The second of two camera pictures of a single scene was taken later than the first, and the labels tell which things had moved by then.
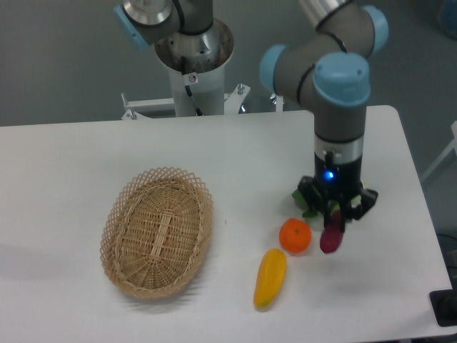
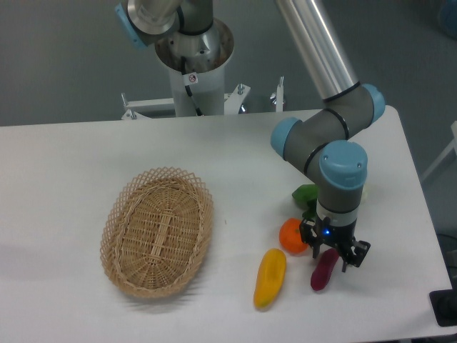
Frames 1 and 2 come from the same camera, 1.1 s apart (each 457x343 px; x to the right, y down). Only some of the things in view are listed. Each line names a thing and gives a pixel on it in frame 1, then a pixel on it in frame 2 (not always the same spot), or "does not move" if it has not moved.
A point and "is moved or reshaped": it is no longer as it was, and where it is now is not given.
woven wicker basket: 156,231 does not move
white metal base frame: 232,101 does not move
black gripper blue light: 337,179 → 312,233
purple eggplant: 331,236 is moved or reshaped
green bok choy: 333,205 does not move
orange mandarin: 295,235 does not move
